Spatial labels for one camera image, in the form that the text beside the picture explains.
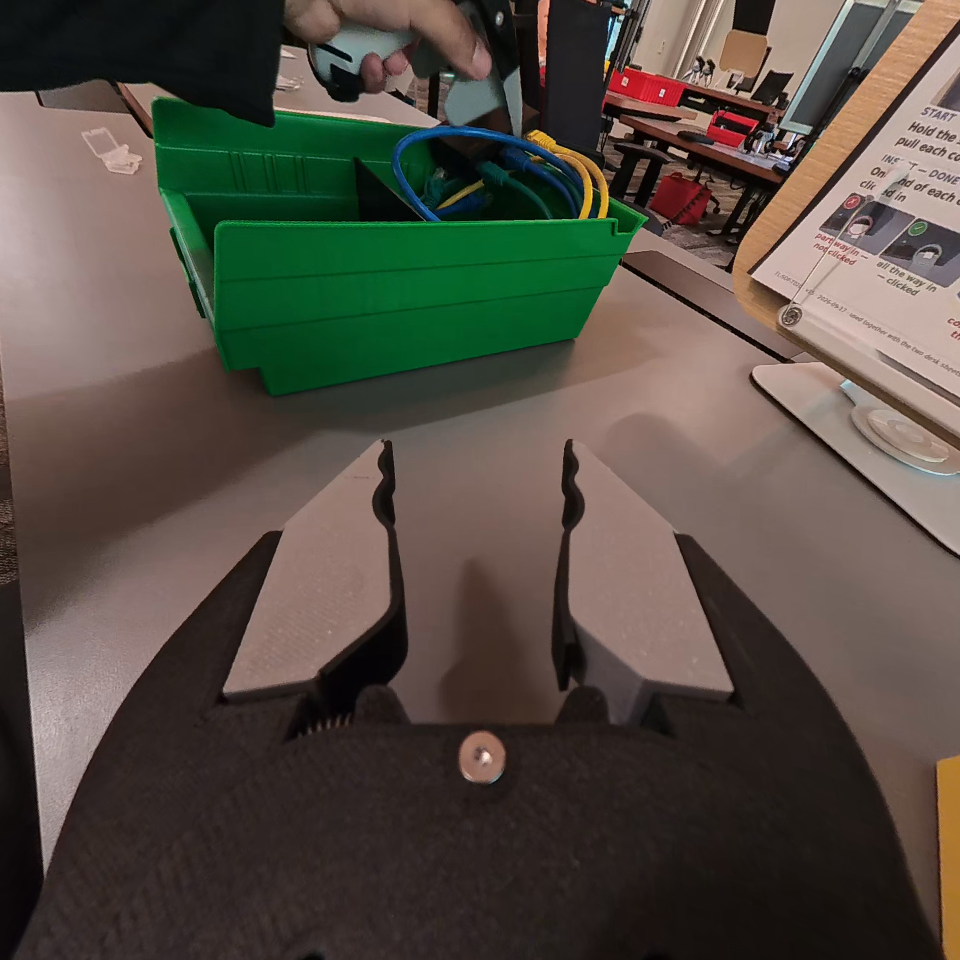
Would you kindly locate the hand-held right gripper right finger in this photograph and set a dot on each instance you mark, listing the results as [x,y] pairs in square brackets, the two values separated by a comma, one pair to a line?
[637,600]

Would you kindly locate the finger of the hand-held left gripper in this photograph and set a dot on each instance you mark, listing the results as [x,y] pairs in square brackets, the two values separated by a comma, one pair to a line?
[429,64]
[476,101]

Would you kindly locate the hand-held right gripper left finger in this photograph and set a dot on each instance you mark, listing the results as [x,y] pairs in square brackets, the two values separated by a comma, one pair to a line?
[315,600]

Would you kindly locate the green plastic bin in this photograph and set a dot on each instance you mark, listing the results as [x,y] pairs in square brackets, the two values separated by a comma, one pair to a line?
[375,322]

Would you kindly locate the yellow plastic bin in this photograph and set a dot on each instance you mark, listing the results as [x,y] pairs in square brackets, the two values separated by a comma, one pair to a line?
[949,825]

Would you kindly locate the person's left hand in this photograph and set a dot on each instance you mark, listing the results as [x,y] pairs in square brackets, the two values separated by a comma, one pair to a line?
[375,11]

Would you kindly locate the black tall panel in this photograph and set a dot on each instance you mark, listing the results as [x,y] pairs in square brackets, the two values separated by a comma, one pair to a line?
[574,67]

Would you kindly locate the black bin divider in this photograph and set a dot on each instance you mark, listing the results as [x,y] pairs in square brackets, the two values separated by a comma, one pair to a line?
[379,195]

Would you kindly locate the red storage bin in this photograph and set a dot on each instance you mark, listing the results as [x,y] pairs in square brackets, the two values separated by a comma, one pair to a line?
[645,86]
[731,131]

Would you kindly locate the red bag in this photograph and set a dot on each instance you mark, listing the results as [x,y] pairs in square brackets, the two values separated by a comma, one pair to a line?
[679,199]

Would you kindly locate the brown background desk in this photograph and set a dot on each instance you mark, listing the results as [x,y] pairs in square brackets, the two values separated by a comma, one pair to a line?
[742,161]

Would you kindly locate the small clear plastic case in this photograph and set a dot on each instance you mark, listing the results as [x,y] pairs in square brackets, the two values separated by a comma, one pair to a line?
[112,154]

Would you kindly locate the tan cardboard panel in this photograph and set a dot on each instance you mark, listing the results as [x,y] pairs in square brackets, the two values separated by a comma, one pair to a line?
[817,172]

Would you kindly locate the instruction sheet stand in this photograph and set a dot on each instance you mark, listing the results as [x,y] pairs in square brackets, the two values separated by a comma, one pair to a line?
[915,225]

